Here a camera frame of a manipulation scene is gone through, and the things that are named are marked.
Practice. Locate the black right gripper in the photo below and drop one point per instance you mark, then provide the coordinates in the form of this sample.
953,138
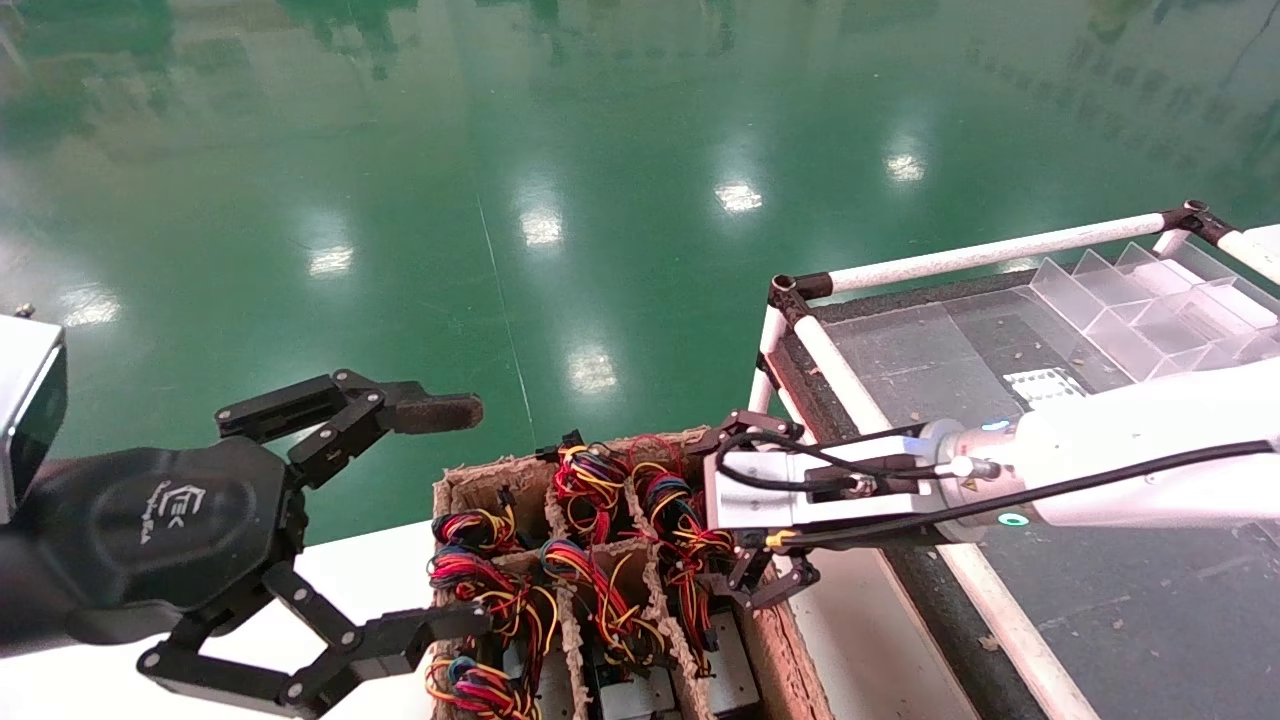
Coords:
760,545

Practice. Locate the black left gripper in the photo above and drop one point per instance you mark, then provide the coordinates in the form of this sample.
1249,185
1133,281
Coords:
170,520

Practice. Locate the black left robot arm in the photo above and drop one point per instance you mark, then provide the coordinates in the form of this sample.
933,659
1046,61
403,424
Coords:
15,590

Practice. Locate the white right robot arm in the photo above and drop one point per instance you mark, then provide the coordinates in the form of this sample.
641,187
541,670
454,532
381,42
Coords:
1150,440

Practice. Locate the brown cardboard divider box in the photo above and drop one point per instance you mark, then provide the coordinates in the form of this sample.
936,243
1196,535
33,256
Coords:
790,660

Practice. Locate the black pipe joint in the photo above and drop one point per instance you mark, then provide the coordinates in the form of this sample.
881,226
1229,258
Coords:
800,292
1195,215

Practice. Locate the white perforated sheet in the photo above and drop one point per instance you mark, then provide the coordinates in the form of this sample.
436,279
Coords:
1040,383

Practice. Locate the clear acrylic divider tray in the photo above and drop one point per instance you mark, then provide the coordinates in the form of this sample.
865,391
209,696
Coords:
1150,310

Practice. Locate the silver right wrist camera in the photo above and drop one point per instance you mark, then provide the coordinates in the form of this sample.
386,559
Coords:
790,500

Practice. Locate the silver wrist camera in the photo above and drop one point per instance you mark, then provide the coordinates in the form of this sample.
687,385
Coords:
790,500
25,400

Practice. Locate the white frame pipe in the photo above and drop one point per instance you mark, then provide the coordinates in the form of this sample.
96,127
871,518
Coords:
1010,620
1260,250
1000,252
760,390

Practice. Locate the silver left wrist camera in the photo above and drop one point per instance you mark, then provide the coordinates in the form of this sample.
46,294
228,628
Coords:
25,400

